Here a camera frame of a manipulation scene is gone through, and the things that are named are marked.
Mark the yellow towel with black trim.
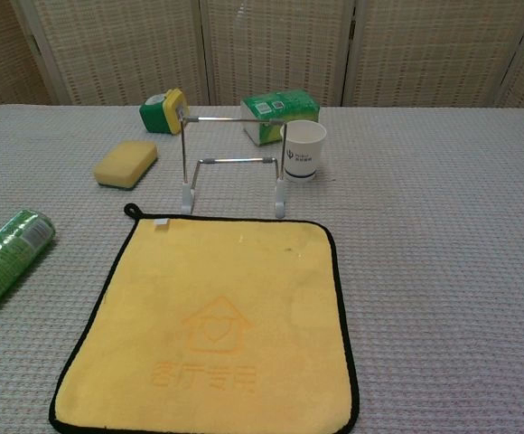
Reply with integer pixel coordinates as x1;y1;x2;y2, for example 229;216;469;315
48;203;361;434

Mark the white paper cup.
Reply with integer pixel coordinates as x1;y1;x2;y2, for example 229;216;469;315
279;120;327;184

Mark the yellow sponge with green base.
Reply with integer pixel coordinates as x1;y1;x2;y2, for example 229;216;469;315
92;139;159;192

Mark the green tissue pack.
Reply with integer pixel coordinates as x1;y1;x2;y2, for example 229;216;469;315
239;89;322;148

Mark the green jar with yellow lid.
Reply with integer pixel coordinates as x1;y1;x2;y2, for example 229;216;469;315
138;88;190;136

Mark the grey woven tablecloth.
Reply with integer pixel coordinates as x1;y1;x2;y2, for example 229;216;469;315
0;104;524;434

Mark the woven folding screen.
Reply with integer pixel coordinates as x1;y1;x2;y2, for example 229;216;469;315
0;0;524;109

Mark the metal wire drying rack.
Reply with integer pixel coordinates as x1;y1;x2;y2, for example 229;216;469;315
178;115;290;221

